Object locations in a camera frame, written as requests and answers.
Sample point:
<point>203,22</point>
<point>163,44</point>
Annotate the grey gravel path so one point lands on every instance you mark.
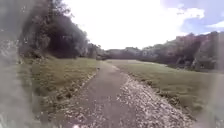
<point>113,100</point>

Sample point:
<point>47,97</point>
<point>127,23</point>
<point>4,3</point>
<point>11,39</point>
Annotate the grass verge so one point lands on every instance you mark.
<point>56,76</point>

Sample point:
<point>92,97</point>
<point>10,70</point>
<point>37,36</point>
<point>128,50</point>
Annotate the grass playing field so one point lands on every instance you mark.
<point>173,80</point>

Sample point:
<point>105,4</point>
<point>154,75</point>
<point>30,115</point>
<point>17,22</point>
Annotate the wood of trees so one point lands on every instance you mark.
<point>180,50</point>

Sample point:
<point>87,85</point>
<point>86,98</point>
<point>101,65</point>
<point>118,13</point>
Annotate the row of dark trees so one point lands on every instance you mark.
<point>50,33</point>

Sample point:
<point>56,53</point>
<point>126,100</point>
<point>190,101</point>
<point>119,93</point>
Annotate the robot's own part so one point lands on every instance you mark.
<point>76,126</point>

